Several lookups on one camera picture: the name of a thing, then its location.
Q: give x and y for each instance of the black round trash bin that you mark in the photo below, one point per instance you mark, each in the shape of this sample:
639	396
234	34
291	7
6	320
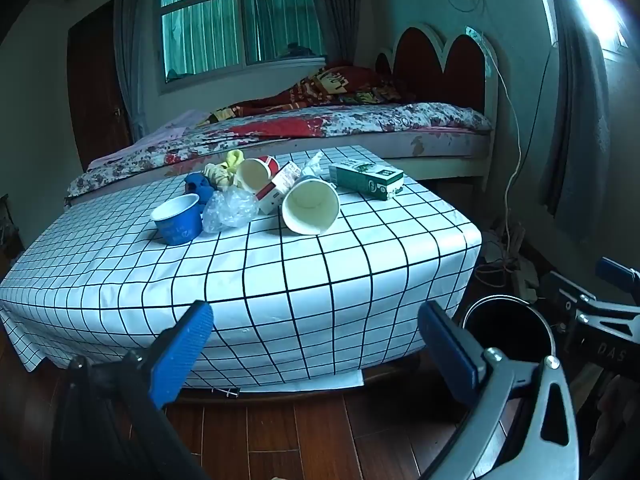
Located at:
505	330

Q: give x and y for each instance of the red printed blanket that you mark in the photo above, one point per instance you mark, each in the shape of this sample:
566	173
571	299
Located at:
320	87

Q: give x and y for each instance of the red paper cup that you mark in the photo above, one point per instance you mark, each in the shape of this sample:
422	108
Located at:
252	175

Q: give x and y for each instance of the blue glove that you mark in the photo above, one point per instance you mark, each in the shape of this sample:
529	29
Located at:
197	185

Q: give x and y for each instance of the floral bed sheet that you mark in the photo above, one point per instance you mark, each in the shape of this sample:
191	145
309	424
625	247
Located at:
350	122

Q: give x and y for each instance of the bright window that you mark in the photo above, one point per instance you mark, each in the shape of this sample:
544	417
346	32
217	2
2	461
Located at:
600	5

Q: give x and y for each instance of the brown wooden door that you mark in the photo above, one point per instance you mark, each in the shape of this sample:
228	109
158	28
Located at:
97	90

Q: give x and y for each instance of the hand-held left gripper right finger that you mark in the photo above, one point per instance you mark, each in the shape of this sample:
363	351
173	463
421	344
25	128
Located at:
450	355

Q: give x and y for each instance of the red and white carton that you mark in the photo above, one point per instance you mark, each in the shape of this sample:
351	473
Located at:
272	192

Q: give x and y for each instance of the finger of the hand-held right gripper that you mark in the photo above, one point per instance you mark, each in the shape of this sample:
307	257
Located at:
620	270
567	286

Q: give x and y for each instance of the clear plastic bag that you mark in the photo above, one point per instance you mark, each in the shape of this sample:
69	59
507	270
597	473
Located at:
227	210

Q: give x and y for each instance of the bed with heart-shaped headboard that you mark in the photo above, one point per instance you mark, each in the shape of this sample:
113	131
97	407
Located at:
465	60

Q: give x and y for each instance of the pink cloth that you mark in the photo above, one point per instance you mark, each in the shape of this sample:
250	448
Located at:
157	134

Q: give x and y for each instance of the beige glove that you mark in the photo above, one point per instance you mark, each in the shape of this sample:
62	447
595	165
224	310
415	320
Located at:
217	175

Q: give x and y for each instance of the yellow cloth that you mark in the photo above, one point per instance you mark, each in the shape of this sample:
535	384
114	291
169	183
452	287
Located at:
232	159

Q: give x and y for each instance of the window with green curtain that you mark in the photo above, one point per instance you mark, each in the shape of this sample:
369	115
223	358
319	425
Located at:
240	20

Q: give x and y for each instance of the blue paper bowl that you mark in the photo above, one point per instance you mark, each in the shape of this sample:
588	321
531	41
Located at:
177	225

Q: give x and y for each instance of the green and white box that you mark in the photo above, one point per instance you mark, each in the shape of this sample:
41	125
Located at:
365	177

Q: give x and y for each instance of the grey curtain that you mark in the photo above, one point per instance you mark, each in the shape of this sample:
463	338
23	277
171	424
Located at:
132	45
332	5

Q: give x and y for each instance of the blue-grey curtain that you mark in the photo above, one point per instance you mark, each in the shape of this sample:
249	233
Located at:
575	125

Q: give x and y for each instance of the white tissue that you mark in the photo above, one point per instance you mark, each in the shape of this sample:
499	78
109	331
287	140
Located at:
312	165

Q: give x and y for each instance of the white power strip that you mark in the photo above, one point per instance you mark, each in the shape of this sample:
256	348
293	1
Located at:
526	280

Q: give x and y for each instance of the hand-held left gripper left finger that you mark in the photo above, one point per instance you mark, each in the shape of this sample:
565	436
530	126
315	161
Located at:
182	355

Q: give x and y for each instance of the white paper cup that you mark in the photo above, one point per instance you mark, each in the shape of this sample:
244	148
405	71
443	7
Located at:
310	210

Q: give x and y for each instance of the white checkered tablecloth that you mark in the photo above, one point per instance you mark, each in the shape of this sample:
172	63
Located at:
350	270

